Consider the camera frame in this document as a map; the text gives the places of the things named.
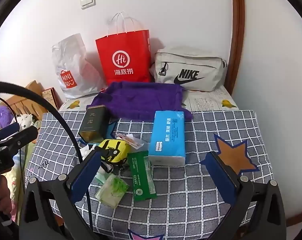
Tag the yellow black striped toy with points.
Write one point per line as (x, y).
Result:
(116, 150)

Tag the dark green wet wipes packet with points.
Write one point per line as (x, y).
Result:
(141, 177)

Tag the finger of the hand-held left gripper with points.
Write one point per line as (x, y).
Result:
(7, 130)
(23, 135)

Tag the grey checkered blanket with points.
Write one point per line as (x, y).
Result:
(190, 205)

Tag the person's left hand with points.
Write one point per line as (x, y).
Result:
(2, 190)

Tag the purple towel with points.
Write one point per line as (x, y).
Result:
(141, 97)

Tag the white printed sheet with mangoes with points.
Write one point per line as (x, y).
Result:
(208, 100)

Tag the white light switch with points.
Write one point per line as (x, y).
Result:
(87, 0)

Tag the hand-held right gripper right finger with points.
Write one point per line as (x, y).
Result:
(223, 178)

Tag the purple plush toy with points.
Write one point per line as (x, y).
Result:
(5, 116)

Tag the white plastic shopping bag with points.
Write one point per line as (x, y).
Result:
(71, 55)

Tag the brown wooden door frame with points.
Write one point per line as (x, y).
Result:
(238, 30)

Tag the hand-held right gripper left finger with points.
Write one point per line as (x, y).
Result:
(87, 177)

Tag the grey fabric waist bag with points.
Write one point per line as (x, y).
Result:
(190, 62)

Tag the white floral cloth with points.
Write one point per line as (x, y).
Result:
(26, 121)

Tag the blue tissue pack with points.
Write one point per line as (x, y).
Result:
(168, 135)

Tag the pale patterned bed sheet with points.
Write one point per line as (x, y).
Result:
(16, 180)

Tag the cardboard box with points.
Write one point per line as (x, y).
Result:
(33, 105)

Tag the red and white sachet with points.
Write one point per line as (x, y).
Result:
(133, 142)

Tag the brown patterned box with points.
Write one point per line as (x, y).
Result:
(49, 96)

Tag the red paper shopping bag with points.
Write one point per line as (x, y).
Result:
(131, 45)

